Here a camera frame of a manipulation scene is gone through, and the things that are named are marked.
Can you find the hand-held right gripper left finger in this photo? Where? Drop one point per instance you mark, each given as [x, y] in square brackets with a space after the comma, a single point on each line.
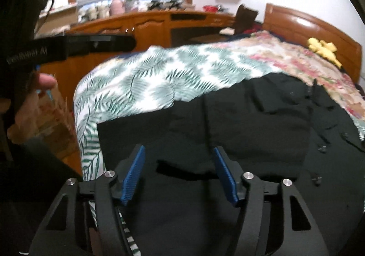
[132, 179]

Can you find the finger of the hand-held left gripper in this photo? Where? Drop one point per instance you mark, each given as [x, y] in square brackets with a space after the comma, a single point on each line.
[99, 42]

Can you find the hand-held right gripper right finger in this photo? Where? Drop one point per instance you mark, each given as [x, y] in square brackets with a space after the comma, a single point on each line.
[225, 179]

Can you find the black garment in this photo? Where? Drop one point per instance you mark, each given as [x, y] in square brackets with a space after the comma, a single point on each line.
[256, 130]

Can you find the person's left hand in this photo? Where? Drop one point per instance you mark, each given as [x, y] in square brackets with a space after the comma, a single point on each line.
[45, 82]

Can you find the pink vase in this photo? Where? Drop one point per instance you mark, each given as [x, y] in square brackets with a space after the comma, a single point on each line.
[117, 5]

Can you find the leaf print bed sheet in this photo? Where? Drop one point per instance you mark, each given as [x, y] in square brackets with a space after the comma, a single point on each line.
[156, 73]

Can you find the row of small desk items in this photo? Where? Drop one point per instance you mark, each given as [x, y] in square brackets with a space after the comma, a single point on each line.
[159, 3]

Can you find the person's dark trouser leg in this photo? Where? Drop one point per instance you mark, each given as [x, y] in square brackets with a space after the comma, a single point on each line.
[22, 187]

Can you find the red bowl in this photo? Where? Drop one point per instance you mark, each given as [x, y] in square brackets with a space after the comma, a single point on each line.
[211, 8]

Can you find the floral blanket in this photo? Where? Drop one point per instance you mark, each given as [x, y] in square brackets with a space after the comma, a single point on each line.
[285, 56]

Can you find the brown chair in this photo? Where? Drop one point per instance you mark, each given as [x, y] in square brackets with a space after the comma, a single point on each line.
[245, 19]

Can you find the yellow plush toy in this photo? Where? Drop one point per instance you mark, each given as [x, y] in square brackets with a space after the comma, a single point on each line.
[322, 48]

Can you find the wooden headboard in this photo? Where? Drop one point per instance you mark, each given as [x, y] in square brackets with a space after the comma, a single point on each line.
[299, 25]

